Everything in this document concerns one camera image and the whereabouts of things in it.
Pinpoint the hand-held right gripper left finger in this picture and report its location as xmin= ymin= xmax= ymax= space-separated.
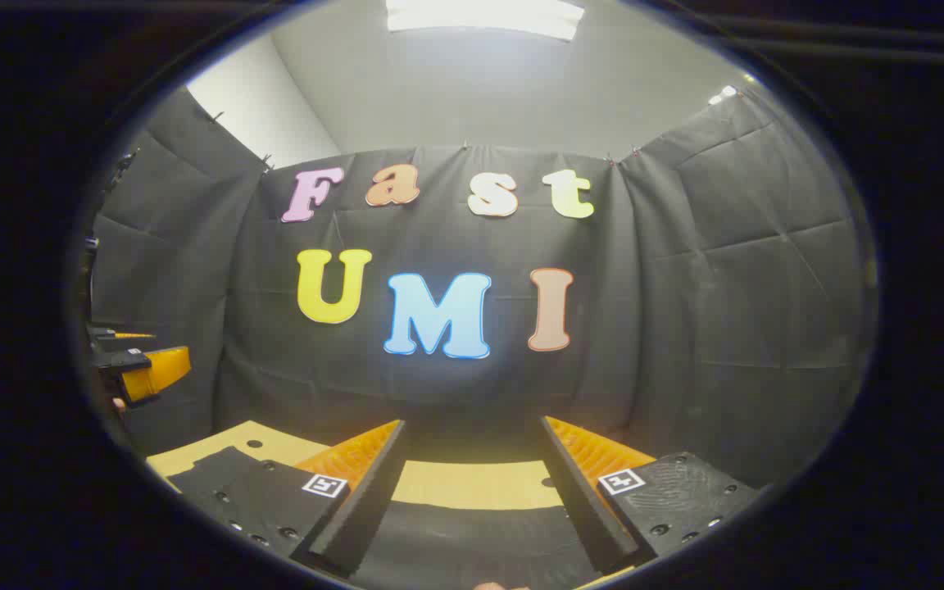
xmin=165 ymin=418 xmax=409 ymax=579

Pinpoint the ceiling light panel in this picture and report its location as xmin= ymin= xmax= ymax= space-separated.
xmin=385 ymin=0 xmax=587 ymax=41

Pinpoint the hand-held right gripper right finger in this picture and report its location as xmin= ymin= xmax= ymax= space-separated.
xmin=538 ymin=415 xmax=761 ymax=576

